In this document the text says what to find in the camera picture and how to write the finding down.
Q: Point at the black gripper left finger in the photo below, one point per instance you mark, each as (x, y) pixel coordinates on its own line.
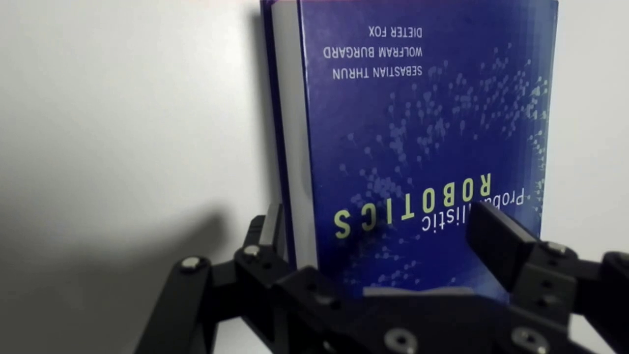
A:
(292, 312)

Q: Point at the blue hardcover robotics book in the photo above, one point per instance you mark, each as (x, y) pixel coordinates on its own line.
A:
(396, 117)

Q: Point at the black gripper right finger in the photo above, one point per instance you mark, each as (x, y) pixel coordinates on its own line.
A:
(549, 282)

